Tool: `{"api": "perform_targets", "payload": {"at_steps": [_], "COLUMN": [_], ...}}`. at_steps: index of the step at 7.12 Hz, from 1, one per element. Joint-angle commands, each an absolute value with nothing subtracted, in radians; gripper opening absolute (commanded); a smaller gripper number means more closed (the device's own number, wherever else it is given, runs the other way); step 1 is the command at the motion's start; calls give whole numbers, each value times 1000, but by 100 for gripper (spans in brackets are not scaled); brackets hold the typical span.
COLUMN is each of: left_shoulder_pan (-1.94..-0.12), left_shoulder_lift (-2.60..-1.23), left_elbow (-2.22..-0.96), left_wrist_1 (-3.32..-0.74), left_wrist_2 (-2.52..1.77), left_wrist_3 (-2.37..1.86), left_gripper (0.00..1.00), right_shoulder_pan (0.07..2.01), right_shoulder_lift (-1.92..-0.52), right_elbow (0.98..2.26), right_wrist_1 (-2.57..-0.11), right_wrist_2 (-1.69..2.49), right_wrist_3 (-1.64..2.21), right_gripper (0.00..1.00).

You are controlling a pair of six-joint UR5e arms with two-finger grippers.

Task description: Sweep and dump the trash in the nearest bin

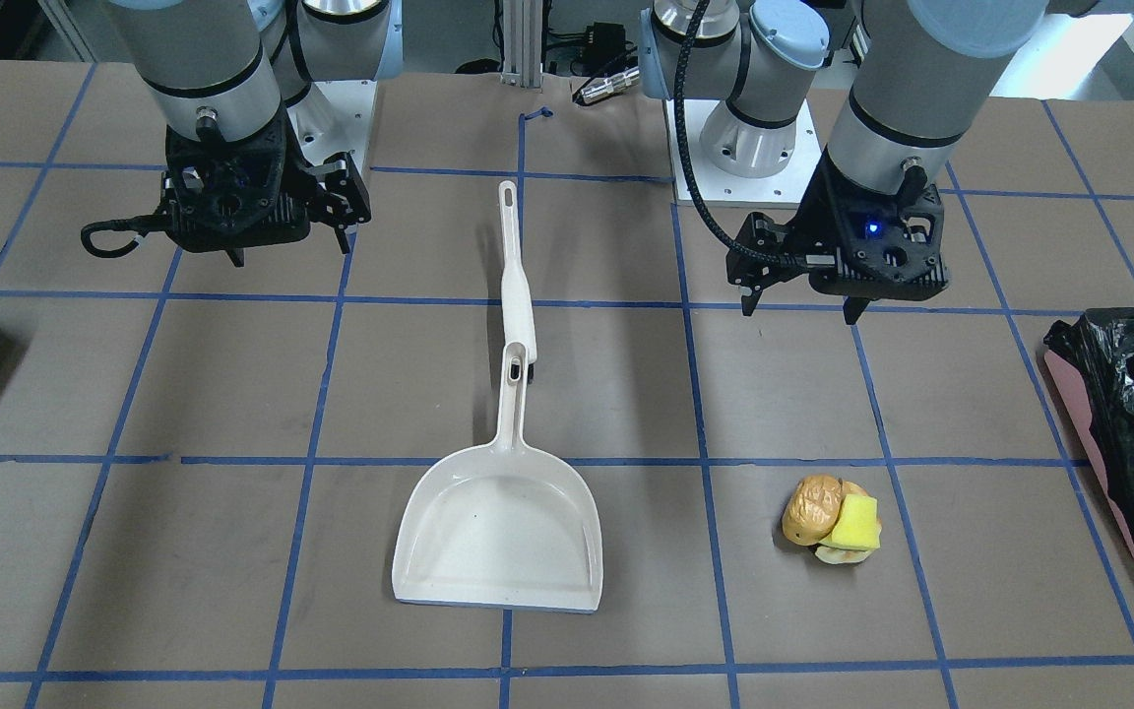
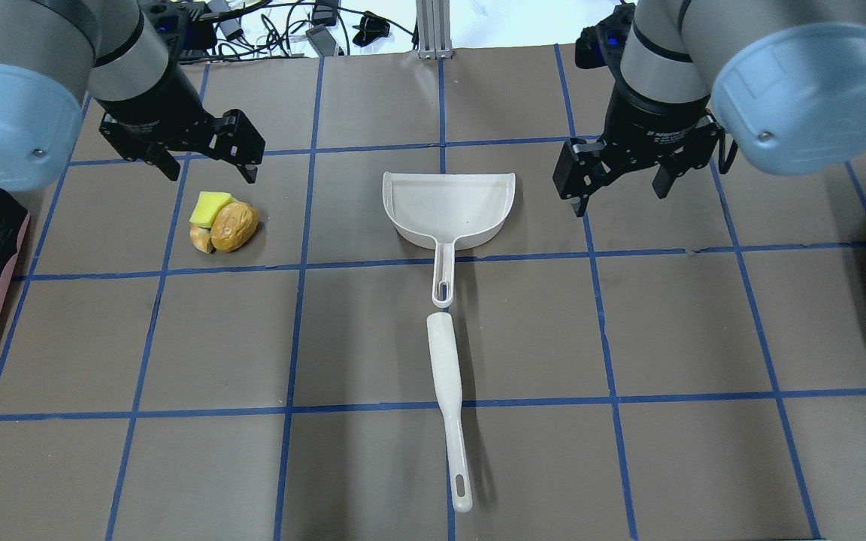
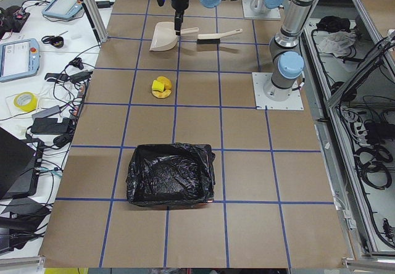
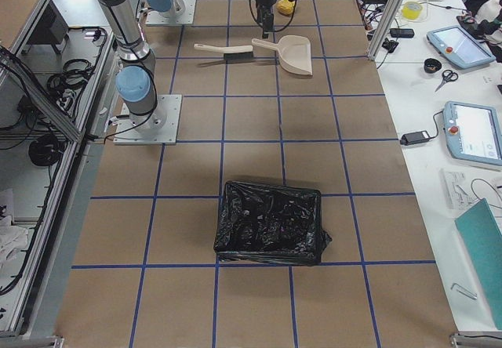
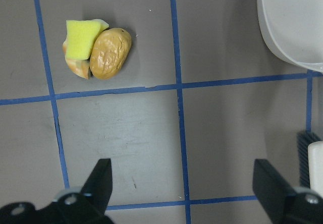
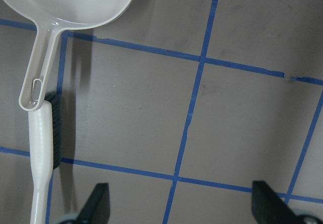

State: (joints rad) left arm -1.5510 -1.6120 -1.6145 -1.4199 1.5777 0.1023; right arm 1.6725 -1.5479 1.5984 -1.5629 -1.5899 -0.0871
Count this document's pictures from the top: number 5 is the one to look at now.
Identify white plastic dustpan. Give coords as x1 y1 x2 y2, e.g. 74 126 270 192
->
257 0 322 73

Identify yellow sponge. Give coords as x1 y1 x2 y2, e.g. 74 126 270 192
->
65 20 101 60

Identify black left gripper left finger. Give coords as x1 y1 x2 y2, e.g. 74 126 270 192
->
1 158 112 223

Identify white hand brush black bristles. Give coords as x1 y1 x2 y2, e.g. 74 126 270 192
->
297 131 322 196

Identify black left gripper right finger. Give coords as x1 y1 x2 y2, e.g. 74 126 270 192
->
252 159 322 223

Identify tan bread piece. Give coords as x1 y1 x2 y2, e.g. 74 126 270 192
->
63 19 110 79

